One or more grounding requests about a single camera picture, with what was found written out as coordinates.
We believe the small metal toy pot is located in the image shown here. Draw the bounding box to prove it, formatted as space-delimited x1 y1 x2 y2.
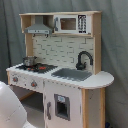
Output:
23 56 36 67

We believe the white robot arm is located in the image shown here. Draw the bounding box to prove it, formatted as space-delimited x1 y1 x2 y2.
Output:
0 82 36 128

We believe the wooden toy kitchen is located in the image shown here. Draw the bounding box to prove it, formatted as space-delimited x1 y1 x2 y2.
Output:
7 11 114 128

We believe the grey toy sink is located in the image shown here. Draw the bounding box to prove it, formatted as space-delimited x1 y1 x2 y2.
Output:
52 68 92 81

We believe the black toy faucet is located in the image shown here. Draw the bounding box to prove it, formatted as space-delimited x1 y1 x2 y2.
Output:
76 51 93 70

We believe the black toy stovetop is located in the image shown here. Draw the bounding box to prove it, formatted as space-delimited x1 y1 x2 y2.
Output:
18 63 55 74

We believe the right red stove knob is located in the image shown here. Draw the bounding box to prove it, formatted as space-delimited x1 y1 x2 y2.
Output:
31 81 37 88

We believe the red stove knob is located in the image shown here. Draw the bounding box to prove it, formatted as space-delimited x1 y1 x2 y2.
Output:
11 76 19 83
31 81 37 88

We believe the white cabinet door with dispenser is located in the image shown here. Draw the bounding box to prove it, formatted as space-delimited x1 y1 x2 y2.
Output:
44 82 82 128

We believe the toy microwave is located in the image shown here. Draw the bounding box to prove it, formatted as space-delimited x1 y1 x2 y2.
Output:
54 15 92 34

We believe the grey range hood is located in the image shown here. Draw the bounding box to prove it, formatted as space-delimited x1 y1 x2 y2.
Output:
24 16 52 35

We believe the left red stove knob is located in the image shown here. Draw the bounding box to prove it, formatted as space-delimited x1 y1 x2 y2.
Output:
11 76 19 83

